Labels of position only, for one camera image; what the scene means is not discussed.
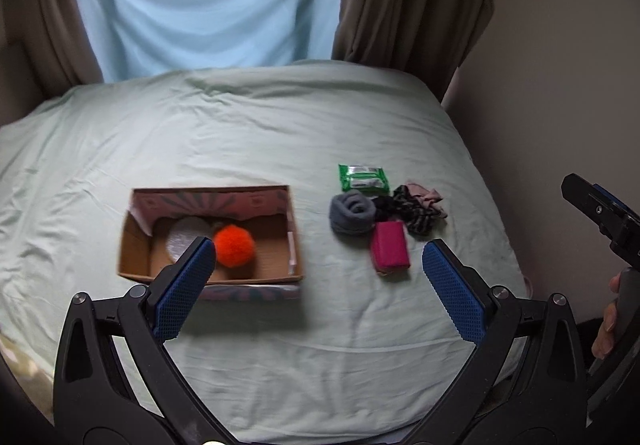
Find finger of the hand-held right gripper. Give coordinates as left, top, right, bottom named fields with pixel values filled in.
left=561, top=173, right=626, bottom=236
left=592, top=183, right=640, bottom=226

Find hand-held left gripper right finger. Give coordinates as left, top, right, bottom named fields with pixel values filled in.
left=405, top=238, right=588, bottom=445

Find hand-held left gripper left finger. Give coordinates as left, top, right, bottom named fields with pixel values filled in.
left=52, top=236, right=236, bottom=445

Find magenta cloth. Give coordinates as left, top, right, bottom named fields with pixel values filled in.
left=370, top=221, right=412, bottom=274

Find striped dark cloth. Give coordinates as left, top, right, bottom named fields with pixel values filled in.
left=392, top=185, right=448, bottom=237

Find patterned cardboard box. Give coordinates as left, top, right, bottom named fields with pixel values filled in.
left=116, top=183, right=306, bottom=301

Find pink cloth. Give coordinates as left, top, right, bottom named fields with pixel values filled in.
left=404, top=181, right=445, bottom=212

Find black scrunchie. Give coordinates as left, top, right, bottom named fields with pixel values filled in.
left=371, top=196, right=401, bottom=222

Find grey socks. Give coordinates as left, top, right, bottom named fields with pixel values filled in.
left=328, top=190, right=376, bottom=234

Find green wet wipes packet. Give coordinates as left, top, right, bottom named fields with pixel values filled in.
left=338, top=163, right=390, bottom=194

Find person's right hand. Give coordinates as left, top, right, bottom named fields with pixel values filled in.
left=591, top=272, right=623, bottom=359

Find silver round pad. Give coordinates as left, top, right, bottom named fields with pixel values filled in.
left=167, top=217, right=217, bottom=262

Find orange fluffy pompom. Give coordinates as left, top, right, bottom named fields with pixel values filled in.
left=213, top=224, right=257, bottom=269

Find bed with green sheet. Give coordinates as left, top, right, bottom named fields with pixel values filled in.
left=0, top=59, right=533, bottom=445

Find cream bedding edge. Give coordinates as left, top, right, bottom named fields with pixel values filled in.
left=0, top=325, right=56, bottom=423

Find brown curtain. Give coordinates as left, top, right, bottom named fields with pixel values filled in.
left=331, top=0, right=503, bottom=103
left=32, top=0, right=107, bottom=98

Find beige headboard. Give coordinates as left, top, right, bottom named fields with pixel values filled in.
left=0, top=37, right=51, bottom=126

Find light blue hanging cloth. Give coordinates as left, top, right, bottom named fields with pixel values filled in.
left=70, top=0, right=351, bottom=83

